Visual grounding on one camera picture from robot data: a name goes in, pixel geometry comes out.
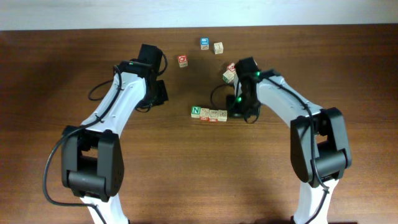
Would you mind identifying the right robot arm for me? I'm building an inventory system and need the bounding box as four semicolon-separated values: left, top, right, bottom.
227;57;352;223

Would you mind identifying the red sided picture block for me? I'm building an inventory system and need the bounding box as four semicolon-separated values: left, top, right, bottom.
208;110;218;122

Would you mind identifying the plain butterfly wooden block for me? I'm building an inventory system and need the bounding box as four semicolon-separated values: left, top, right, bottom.
217;110;228;122

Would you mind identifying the plain picture wooden block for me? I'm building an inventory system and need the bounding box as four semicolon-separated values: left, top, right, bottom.
200;108;210;121

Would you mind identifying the red O wooden block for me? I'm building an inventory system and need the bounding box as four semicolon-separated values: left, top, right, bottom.
177;55;188;68

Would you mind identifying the red 6 wooden block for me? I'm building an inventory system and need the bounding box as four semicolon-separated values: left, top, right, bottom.
227;63;236;72

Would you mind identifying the green N wooden block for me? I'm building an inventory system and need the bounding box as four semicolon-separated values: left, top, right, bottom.
191;106;201;118

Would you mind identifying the plain J wooden block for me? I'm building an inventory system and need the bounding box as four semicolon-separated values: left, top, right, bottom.
213;42;224;54

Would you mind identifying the blue top wooden block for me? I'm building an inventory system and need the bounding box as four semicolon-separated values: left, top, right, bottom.
200;37;210;50

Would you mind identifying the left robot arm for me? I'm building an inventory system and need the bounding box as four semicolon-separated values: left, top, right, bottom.
62;44;168;223

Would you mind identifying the green edged picture block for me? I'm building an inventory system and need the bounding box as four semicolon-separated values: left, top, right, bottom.
222;70;235;84

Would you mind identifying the left black cable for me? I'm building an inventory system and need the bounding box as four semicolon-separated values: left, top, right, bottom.
42;52;169;224

